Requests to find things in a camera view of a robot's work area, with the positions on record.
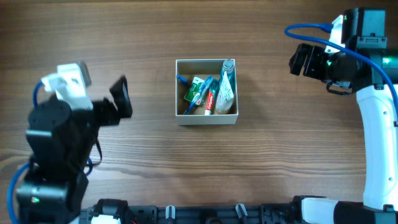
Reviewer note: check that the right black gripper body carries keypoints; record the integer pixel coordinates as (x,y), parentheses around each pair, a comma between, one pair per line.
(315,63)

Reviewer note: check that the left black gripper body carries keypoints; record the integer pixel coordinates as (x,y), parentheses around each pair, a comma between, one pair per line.
(109,109)

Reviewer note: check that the blue disposable razor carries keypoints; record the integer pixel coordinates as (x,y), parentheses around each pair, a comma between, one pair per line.
(183,81)

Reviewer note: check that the green soap packet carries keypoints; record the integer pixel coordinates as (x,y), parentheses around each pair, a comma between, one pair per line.
(194,89)

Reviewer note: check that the blue white toothbrush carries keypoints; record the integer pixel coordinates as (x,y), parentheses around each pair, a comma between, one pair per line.
(208,80)

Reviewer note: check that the teal toothpaste tube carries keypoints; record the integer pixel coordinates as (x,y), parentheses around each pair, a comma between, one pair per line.
(211,97)

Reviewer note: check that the white lotion tube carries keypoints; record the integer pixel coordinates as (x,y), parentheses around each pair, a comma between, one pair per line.
(225,96)

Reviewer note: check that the blue mouthwash bottle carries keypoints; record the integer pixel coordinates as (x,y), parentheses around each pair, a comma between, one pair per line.
(228,78)

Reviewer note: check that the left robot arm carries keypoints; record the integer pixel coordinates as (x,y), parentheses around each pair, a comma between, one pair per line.
(61,139)

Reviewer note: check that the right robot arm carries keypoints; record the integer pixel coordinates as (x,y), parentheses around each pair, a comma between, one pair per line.
(364,39)

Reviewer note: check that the white open cardboard box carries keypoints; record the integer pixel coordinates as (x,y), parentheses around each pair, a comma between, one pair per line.
(190,68)

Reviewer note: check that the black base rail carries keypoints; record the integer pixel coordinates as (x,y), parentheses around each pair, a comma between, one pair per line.
(240,213)

